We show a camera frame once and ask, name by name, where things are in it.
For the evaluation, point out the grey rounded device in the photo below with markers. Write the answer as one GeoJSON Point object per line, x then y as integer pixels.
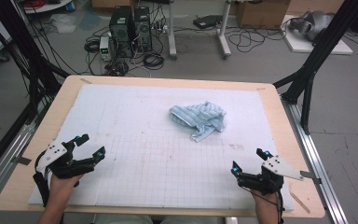
{"type": "Point", "coordinates": [313, 23]}

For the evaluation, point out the beige cabinet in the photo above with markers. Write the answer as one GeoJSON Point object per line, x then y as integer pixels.
{"type": "Point", "coordinates": [313, 6]}

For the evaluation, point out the thin wooden stick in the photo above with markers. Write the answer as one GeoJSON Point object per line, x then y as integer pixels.
{"type": "Point", "coordinates": [300, 201]}

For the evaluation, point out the person's left hand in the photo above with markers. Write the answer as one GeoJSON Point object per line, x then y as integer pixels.
{"type": "Point", "coordinates": [60, 186]}

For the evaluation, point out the grey tape strip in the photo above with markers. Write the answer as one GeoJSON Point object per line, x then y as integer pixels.
{"type": "Point", "coordinates": [309, 175]}
{"type": "Point", "coordinates": [23, 160]}

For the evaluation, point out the aluminium rail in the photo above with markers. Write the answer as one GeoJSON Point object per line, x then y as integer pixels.
{"type": "Point", "coordinates": [317, 161]}
{"type": "Point", "coordinates": [9, 155]}

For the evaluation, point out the slim black computer tower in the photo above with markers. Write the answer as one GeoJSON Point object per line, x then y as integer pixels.
{"type": "Point", "coordinates": [143, 28]}

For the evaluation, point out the white power supply unit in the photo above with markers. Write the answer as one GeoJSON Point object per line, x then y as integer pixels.
{"type": "Point", "coordinates": [105, 48]}

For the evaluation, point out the large black computer tower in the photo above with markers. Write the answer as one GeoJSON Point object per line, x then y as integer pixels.
{"type": "Point", "coordinates": [121, 28]}

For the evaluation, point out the white floor board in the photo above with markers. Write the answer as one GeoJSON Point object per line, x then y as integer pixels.
{"type": "Point", "coordinates": [298, 46]}

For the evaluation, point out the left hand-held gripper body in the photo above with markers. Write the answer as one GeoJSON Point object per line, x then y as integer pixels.
{"type": "Point", "coordinates": [54, 154]}

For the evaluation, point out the clear plastic sheet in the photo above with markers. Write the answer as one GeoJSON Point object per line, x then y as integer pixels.
{"type": "Point", "coordinates": [63, 24]}

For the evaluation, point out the white desk frame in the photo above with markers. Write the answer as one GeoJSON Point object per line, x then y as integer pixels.
{"type": "Point", "coordinates": [172, 31]}

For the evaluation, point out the white round table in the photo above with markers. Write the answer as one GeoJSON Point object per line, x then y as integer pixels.
{"type": "Point", "coordinates": [49, 6]}

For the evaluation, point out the blue striped towel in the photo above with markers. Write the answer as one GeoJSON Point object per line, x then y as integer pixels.
{"type": "Point", "coordinates": [199, 118]}

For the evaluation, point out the person's right hand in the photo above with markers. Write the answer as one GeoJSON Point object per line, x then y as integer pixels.
{"type": "Point", "coordinates": [265, 203]}

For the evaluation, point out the black flat case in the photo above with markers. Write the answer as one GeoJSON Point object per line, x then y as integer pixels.
{"type": "Point", "coordinates": [206, 21]}

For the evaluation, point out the plain cardboard box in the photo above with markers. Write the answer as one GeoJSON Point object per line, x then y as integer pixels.
{"type": "Point", "coordinates": [112, 3]}

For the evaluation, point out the white foam mat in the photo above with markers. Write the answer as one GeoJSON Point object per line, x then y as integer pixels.
{"type": "Point", "coordinates": [136, 109]}

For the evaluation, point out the open cardboard box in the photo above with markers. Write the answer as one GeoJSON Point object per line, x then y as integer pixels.
{"type": "Point", "coordinates": [261, 14]}

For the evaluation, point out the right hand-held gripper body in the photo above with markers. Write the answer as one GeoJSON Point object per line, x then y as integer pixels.
{"type": "Point", "coordinates": [276, 166]}

